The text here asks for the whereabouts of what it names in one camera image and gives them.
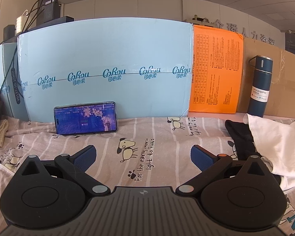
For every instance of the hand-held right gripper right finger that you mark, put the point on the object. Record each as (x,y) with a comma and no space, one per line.
(199,158)

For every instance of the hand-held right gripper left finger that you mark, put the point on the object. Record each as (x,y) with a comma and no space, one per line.
(84,158)

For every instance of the smartphone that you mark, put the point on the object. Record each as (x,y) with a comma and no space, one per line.
(86,118)

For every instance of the cartoon printed quilt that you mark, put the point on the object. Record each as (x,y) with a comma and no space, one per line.
(162,132)

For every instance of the black garment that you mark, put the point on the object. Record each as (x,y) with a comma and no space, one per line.
(241,135)

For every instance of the white garment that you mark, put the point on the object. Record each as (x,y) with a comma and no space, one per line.
(280,147)

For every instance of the orange cardboard box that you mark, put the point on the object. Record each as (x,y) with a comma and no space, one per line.
(226,78)

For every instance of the dark blue vacuum bottle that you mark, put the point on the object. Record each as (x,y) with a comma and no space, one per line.
(259,78)

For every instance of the large light blue carton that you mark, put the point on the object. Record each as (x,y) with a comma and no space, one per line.
(100,49)

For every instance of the brown cardboard box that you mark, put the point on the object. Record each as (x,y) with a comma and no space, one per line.
(285,73)

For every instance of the grey glass-door cabinet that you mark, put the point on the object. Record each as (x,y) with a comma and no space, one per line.
(199,24)

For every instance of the small black speaker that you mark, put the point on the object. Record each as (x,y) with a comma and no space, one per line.
(9,32)

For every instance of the black power adapter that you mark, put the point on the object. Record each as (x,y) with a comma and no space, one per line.
(51,9)

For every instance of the metal wall lettering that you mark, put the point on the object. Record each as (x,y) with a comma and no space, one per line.
(245,29)

